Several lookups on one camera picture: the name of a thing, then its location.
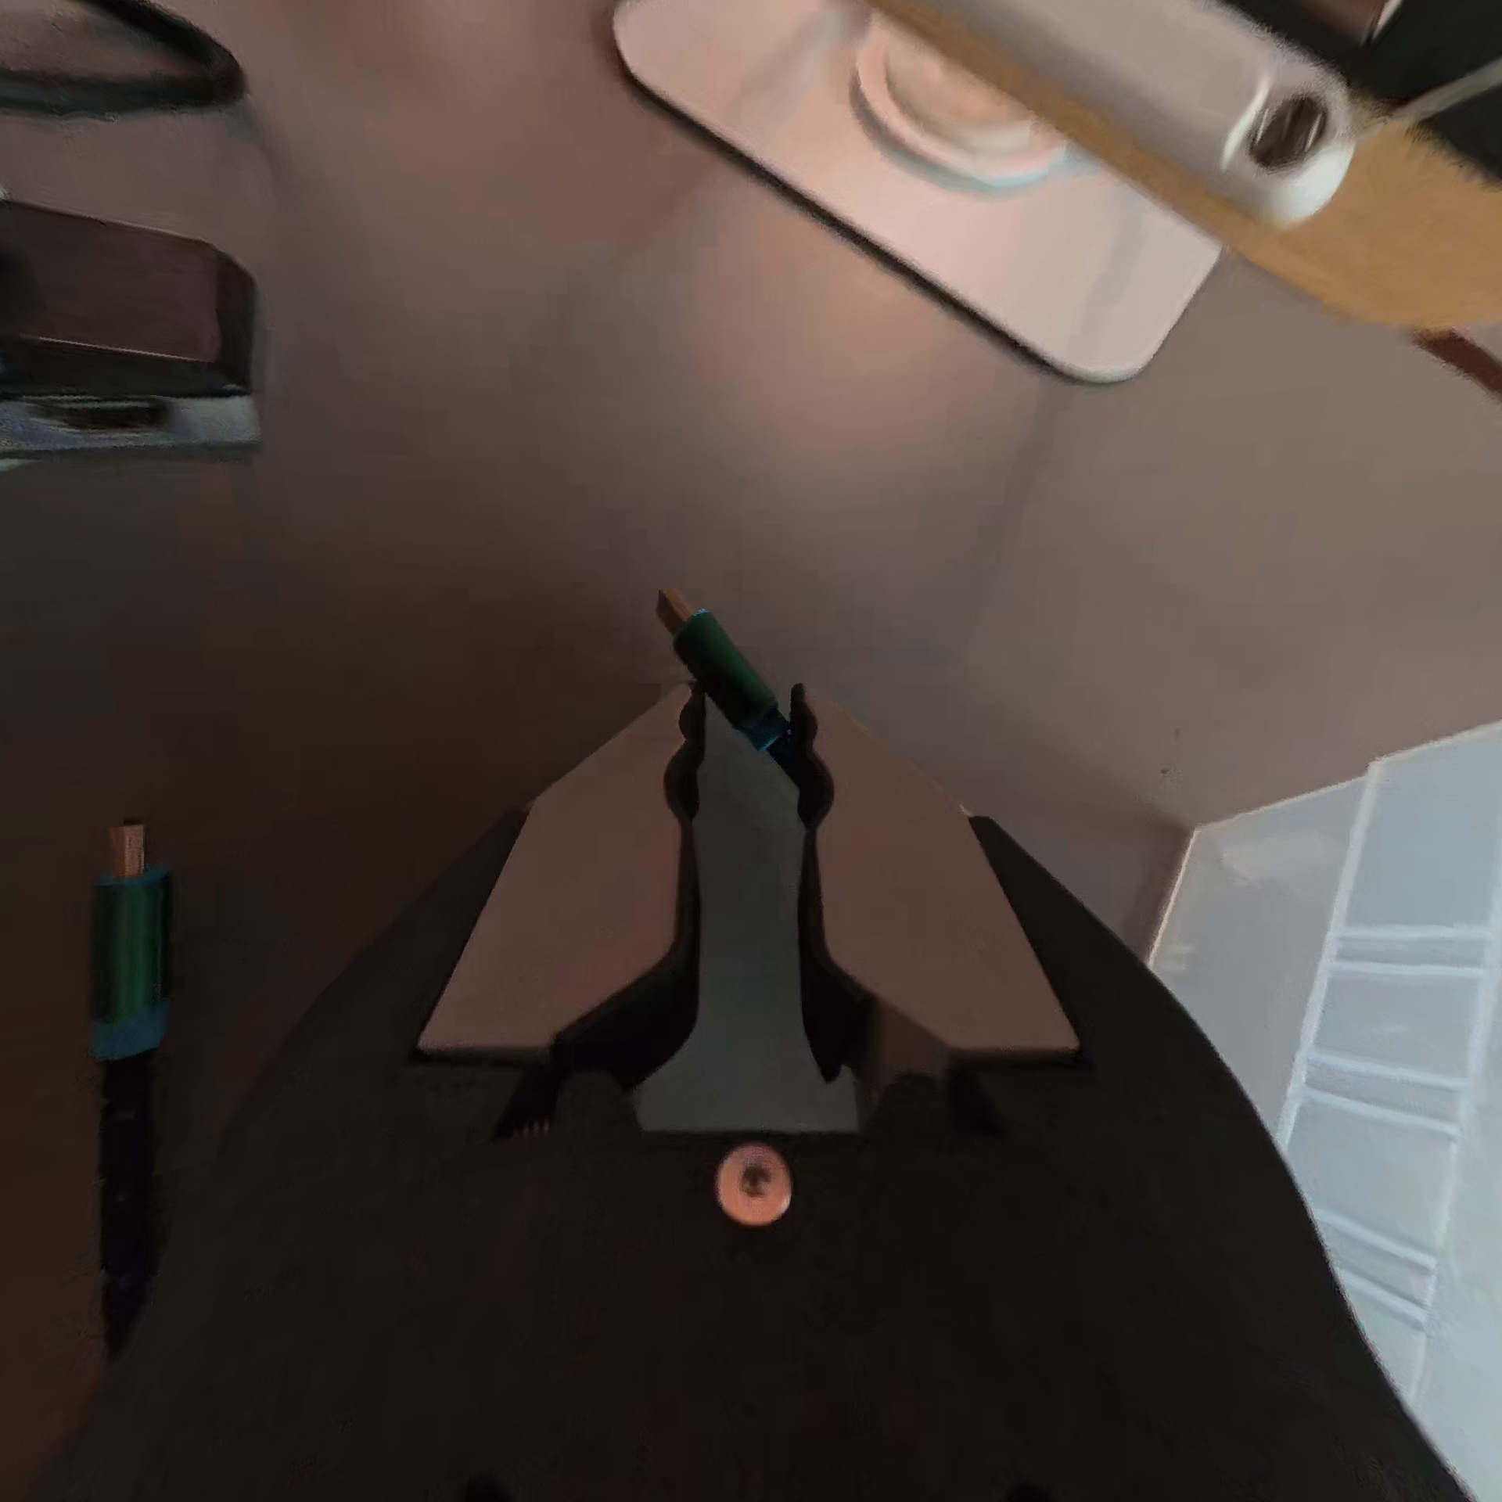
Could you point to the silver adapter hub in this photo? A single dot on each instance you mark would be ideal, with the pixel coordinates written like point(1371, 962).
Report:
point(176, 427)

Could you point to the silver monitor stand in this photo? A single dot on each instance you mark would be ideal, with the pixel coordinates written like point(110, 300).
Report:
point(729, 105)

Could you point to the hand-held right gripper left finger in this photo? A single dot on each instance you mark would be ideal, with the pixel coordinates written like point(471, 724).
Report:
point(564, 915)

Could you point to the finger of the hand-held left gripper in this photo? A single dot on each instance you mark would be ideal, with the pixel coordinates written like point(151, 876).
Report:
point(106, 293)

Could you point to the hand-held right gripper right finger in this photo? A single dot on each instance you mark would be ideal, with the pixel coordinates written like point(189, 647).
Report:
point(940, 915)

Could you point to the translucent plastic bin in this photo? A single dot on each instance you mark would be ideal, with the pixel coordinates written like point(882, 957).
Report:
point(1385, 998)

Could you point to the silver metal clamp bar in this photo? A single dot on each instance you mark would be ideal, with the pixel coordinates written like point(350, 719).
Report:
point(1174, 105)

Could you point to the black monitor with wooden frame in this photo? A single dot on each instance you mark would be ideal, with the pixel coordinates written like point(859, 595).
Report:
point(1385, 257)

